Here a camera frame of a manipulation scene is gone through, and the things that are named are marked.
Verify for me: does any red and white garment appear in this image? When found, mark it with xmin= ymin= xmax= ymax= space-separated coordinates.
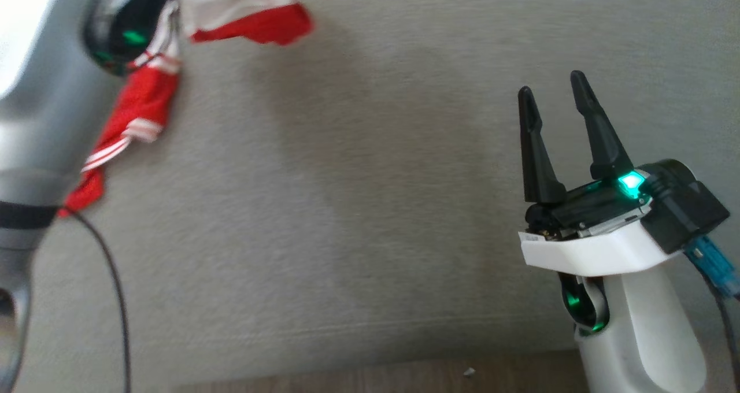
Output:
xmin=58 ymin=0 xmax=336 ymax=217

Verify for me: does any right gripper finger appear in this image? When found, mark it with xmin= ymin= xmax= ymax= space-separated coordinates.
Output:
xmin=570 ymin=71 xmax=634 ymax=181
xmin=518 ymin=86 xmax=568 ymax=204

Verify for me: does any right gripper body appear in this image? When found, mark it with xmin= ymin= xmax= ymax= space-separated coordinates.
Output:
xmin=519 ymin=170 xmax=684 ymax=278

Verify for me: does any blue plug cable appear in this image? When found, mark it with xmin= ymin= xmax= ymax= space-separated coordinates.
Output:
xmin=684 ymin=236 xmax=740 ymax=382

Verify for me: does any thin black cable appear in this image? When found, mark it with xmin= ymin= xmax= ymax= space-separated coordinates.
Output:
xmin=58 ymin=208 xmax=132 ymax=393

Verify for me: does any grey sofa chaise cushion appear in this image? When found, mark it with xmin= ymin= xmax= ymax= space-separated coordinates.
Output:
xmin=0 ymin=0 xmax=740 ymax=393

